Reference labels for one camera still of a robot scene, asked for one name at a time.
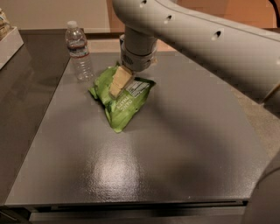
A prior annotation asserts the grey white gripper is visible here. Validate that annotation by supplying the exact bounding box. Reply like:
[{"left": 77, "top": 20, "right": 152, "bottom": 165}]
[{"left": 109, "top": 34, "right": 157, "bottom": 98}]

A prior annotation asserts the green rice chip bag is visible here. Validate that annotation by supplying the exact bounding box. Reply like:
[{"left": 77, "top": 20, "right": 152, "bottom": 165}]
[{"left": 88, "top": 64, "right": 156, "bottom": 133}]

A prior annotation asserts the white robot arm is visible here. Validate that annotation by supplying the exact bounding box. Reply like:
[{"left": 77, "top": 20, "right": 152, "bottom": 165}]
[{"left": 112, "top": 0, "right": 280, "bottom": 104}]

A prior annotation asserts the clear plastic water bottle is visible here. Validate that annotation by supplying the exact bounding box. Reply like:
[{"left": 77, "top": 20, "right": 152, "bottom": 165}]
[{"left": 65, "top": 21, "right": 94, "bottom": 81}]

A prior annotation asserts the white box at left edge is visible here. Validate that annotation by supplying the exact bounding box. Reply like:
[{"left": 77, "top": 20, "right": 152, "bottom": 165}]
[{"left": 0, "top": 8, "right": 25, "bottom": 70}]

